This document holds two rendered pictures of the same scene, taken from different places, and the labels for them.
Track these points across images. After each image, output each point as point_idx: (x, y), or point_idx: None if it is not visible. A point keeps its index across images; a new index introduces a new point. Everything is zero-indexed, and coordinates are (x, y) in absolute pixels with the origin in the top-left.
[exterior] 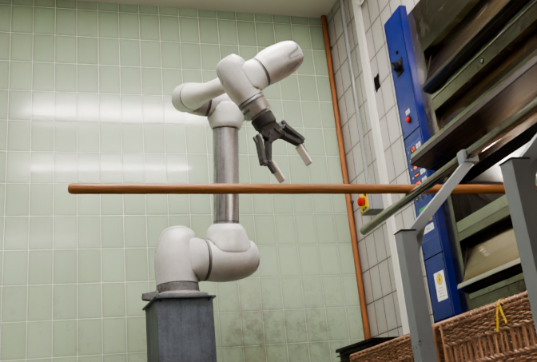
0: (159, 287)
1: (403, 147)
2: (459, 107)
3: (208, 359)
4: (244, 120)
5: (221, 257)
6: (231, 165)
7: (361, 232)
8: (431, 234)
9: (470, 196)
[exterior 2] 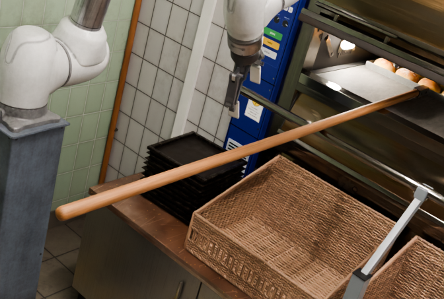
0: (6, 108)
1: None
2: None
3: (49, 184)
4: None
5: (79, 74)
6: None
7: None
8: (269, 61)
9: (320, 45)
